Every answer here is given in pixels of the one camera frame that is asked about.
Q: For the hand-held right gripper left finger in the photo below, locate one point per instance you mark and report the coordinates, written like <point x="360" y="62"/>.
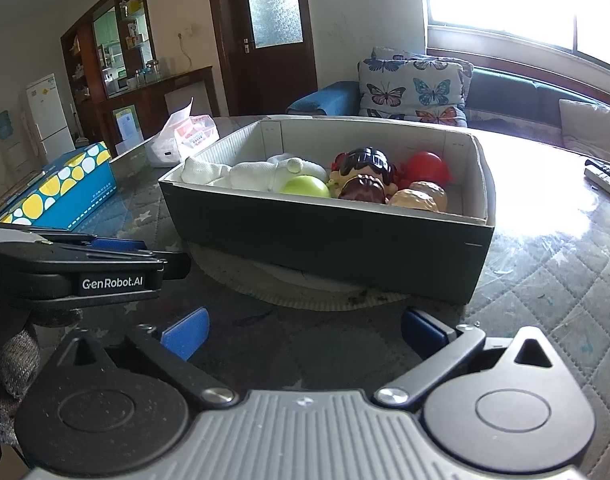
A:
<point x="187" y="334"/>

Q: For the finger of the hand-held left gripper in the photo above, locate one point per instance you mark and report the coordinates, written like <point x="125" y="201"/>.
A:
<point x="177" y="265"/>
<point x="115" y="244"/>

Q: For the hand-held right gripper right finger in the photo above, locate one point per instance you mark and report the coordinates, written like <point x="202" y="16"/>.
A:
<point x="425" y="332"/>

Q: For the black cardboard box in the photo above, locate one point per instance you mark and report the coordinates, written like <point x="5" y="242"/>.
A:
<point x="335" y="245"/>

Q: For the beige walnut-shaped toy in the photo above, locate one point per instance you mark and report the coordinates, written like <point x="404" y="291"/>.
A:
<point x="420" y="197"/>

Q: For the yellow-green round toy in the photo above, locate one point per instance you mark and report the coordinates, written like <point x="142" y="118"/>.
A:
<point x="305" y="187"/>

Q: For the black-haired doll figure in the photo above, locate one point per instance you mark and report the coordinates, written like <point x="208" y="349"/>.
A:
<point x="365" y="170"/>

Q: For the person's left hand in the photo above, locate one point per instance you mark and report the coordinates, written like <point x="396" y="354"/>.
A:
<point x="17" y="355"/>

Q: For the blue dotted tissue box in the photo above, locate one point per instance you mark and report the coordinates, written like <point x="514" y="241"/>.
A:
<point x="60" y="195"/>

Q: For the round grey turntable mat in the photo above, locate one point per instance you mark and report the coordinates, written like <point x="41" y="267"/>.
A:
<point x="295" y="292"/>

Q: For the white plush rabbit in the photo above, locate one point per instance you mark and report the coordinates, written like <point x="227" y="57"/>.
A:
<point x="250" y="175"/>

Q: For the white soft tissue pack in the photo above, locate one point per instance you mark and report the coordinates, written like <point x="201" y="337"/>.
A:
<point x="185" y="135"/>

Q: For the white refrigerator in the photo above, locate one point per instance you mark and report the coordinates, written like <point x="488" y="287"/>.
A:
<point x="47" y="115"/>

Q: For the blue water dispenser bottle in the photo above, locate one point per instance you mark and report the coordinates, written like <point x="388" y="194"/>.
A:
<point x="5" y="125"/>

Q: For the red round toy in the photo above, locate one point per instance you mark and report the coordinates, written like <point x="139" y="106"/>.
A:
<point x="425" y="165"/>

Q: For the brown wooden cabinet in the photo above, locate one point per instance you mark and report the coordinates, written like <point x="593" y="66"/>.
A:
<point x="85" y="60"/>

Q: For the brown wooden door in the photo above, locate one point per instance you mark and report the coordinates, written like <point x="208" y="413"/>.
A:
<point x="285" y="75"/>

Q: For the white remote control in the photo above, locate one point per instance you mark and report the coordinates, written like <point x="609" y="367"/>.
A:
<point x="602" y="185"/>

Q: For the butterfly print pillow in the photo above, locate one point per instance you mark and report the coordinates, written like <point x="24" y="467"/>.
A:
<point x="415" y="92"/>

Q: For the black remote control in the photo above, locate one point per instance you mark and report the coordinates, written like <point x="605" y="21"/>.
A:
<point x="607" y="169"/>

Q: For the blue sofa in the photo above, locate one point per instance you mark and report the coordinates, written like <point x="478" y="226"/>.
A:
<point x="510" y="90"/>

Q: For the grey cushion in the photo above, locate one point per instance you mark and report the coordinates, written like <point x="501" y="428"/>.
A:
<point x="590" y="125"/>

